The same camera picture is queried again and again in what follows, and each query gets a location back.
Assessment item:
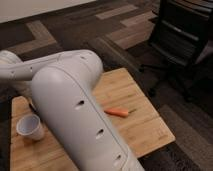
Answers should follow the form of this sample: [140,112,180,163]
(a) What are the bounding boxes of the black office chair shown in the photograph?
[139,0,213,101]

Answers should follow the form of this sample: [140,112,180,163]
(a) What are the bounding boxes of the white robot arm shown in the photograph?
[0,49,145,171]

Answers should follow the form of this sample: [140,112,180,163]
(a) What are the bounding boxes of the dark blue ceramic bowl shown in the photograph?
[29,103,37,113]

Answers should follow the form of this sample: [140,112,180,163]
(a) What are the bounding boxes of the orange carrot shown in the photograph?
[104,108,136,117]

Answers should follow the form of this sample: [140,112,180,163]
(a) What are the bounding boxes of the white paper cup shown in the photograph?
[16,114,44,141]

